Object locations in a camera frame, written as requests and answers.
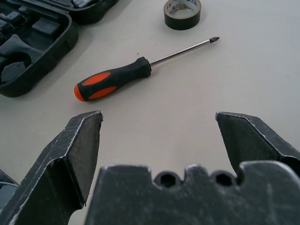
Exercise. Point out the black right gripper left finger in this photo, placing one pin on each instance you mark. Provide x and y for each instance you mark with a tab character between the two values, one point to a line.
58	164

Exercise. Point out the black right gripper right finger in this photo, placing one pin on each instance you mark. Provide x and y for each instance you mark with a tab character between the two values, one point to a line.
255	140

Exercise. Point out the orange and black screwdriver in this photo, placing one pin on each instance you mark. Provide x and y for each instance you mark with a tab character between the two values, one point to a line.
112	79

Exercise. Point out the black electrical tape roll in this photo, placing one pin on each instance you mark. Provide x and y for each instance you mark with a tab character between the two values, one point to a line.
181	20

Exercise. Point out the black plastic tool case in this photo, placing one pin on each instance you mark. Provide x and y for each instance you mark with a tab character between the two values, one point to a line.
32	44

